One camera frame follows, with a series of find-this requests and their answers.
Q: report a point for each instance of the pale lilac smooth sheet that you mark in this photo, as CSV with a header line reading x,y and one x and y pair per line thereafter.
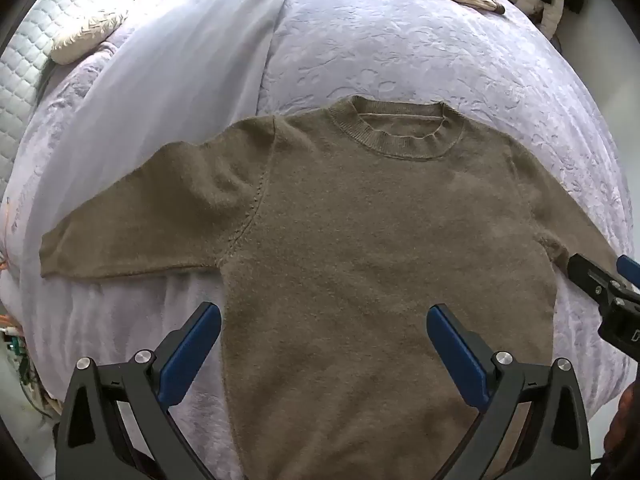
x,y
200,60

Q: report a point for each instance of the brown knit sweater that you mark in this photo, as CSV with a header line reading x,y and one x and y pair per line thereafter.
x,y
350,260

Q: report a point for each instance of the lavender quilted bedspread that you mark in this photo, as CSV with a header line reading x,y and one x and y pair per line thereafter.
x,y
400,50

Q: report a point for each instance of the beige jacket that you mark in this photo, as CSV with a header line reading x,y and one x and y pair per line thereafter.
x,y
530,0

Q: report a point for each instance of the cream pillow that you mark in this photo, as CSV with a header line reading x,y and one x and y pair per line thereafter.
x,y
85,40

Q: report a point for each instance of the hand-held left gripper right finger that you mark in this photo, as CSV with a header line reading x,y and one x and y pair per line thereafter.
x,y
457,360

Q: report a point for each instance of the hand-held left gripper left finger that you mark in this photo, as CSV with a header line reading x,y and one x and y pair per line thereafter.
x,y
190,355

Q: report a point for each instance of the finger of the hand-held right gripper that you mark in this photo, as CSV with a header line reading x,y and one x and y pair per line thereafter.
x,y
587,272
629,270

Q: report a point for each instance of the white quilted headboard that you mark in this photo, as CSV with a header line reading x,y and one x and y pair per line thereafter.
x,y
30,60

